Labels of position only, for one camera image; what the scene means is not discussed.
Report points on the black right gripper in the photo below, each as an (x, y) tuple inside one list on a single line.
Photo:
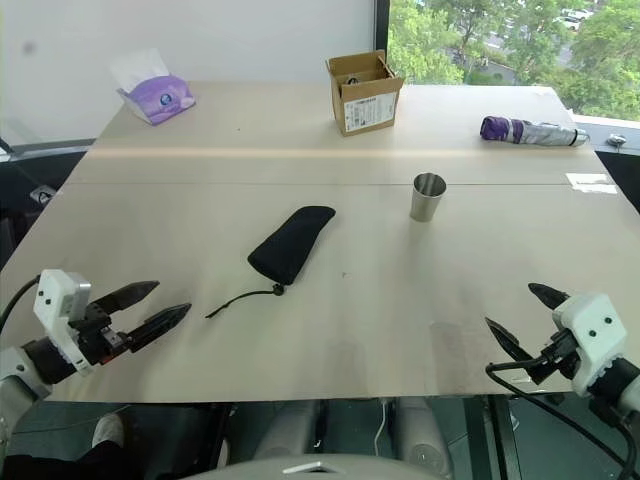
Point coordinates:
[(552, 357)]

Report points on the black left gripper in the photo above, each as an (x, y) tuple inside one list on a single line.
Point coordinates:
[(96, 334)]

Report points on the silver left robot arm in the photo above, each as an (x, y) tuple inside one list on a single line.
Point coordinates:
[(25, 367)]

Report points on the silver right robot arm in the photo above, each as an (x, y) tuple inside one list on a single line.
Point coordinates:
[(620, 385)]

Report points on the black table leg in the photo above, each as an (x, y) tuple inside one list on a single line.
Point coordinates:
[(492, 435)]

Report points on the white shoe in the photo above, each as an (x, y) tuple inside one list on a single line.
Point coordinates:
[(107, 432)]

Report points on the grey robot right leg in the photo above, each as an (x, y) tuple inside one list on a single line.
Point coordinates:
[(425, 435)]

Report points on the grey robot leg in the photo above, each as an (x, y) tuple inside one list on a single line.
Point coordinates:
[(425, 435), (287, 430)]

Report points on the stainless steel cup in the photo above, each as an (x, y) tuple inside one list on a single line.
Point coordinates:
[(427, 197)]

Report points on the folded purple silver umbrella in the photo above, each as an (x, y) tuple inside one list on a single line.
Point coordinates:
[(530, 131)]

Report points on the grey robot left leg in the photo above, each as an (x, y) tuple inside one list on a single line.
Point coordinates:
[(287, 430)]

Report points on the purple tissue pack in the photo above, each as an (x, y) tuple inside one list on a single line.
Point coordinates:
[(152, 92)]

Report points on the grey robot torso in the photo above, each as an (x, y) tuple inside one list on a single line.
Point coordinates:
[(315, 467)]

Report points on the open cardboard box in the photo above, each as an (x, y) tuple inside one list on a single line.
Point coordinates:
[(362, 92)]

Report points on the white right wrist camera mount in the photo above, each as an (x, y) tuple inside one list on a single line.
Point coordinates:
[(592, 340)]

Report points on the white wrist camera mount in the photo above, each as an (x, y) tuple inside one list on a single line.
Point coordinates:
[(61, 312), (592, 340)]

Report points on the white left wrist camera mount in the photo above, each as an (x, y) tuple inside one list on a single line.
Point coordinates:
[(61, 312)]

